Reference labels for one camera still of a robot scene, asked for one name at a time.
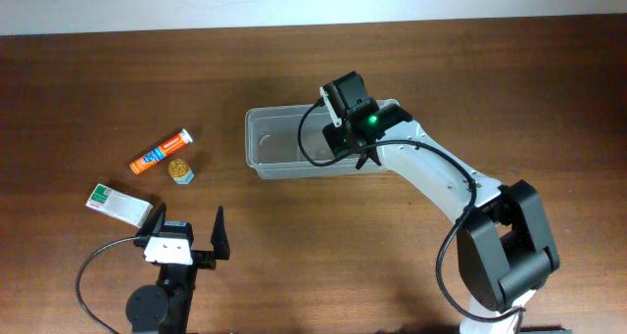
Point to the orange vitamin tablet tube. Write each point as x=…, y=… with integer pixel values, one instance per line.
x=157, y=154

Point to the gold lid balm jar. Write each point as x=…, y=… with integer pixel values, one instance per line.
x=180, y=171

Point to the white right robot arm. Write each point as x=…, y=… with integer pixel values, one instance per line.
x=506, y=249

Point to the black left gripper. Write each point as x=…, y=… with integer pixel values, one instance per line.
x=207, y=259

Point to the white green medicine box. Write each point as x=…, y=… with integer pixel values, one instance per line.
x=110, y=202

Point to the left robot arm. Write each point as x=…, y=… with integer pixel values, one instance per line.
x=164, y=307

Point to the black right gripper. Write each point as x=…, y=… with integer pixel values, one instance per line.
x=337, y=146

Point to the clear plastic container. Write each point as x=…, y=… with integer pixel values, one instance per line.
x=275, y=137

